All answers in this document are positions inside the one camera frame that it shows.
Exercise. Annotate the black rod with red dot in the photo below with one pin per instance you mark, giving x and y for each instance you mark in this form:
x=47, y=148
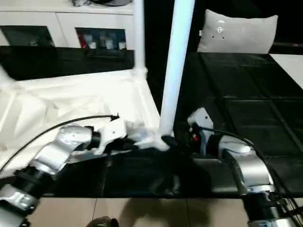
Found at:
x=287, y=45

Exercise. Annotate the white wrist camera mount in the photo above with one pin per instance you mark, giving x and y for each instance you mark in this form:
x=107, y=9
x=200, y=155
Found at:
x=113, y=132
x=201, y=118

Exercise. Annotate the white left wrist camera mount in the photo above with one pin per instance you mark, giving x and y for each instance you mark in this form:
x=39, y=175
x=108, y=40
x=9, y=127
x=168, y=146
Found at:
x=113, y=132

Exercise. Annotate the grey helmet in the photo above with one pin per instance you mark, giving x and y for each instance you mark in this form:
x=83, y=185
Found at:
x=111, y=2

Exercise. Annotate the dark round robot body part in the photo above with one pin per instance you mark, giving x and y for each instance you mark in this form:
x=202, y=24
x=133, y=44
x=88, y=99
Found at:
x=104, y=222

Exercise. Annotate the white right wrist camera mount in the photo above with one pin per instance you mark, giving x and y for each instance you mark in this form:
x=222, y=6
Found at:
x=201, y=118

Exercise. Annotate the white sideboard with glass doors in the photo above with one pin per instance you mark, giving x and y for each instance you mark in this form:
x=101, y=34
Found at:
x=35, y=19

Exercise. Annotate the white flat panel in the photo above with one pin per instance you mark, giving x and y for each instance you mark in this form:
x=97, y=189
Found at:
x=291, y=63

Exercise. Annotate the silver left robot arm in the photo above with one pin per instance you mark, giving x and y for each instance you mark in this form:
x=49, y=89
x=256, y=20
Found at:
x=71, y=137

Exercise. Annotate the white plastic table top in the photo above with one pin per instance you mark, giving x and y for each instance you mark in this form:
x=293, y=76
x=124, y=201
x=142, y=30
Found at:
x=71, y=99

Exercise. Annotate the white plastic table leg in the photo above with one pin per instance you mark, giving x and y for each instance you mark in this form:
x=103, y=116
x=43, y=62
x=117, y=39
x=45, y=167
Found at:
x=4, y=75
x=177, y=59
x=139, y=35

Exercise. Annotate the white patterned jar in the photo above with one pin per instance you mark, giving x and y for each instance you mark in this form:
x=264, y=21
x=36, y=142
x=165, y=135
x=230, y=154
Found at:
x=109, y=43

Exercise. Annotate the black speaker with gold label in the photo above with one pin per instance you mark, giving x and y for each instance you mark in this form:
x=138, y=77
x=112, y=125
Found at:
x=156, y=23

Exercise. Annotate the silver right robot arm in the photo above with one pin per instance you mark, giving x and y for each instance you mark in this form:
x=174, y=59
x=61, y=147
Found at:
x=248, y=160

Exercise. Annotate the grey cushion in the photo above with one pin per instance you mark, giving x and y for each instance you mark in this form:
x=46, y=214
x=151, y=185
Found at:
x=236, y=33

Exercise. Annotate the small white cup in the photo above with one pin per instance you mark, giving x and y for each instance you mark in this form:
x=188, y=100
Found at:
x=122, y=46

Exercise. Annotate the black work mat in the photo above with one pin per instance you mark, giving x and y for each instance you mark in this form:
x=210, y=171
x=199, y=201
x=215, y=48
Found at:
x=236, y=82

